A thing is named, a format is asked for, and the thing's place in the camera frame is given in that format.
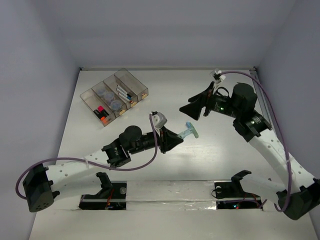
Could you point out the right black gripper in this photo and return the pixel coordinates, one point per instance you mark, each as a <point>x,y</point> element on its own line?
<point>193,109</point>

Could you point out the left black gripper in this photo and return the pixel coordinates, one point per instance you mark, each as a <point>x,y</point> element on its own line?
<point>167,139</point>

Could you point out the blue-capped white marker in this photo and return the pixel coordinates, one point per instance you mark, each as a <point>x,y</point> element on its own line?
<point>123,91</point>

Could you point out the clear jar of paperclips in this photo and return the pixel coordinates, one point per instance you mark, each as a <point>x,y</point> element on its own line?
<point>116,105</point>

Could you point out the red-capped white marker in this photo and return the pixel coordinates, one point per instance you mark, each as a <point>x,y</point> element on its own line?
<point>124,99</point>

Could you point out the orange highlighter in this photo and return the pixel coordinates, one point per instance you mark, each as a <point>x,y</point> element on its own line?
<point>103,119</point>

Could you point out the pink highlighter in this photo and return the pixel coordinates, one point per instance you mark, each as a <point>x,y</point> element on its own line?
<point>103,111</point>

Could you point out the black-capped white marker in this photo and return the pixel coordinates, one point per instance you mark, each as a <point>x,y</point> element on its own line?
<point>123,94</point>

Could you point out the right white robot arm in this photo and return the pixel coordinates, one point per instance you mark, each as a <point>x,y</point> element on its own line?
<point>299,191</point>

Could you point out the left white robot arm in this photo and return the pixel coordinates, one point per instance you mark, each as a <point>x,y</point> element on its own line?
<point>43,185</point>

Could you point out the clear four-compartment organizer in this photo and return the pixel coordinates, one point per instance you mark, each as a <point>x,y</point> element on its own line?
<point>127,81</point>

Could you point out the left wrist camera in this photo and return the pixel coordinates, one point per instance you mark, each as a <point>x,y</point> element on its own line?
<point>158,119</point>

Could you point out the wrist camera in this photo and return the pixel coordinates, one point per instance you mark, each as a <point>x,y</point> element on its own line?
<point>158,119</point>
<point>217,76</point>

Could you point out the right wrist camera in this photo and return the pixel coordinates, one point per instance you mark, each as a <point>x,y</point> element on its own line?
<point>217,76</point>

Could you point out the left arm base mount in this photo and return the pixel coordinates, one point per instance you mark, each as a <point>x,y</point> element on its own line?
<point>111,196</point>

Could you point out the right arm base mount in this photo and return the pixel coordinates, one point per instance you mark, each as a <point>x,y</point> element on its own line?
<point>229,195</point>

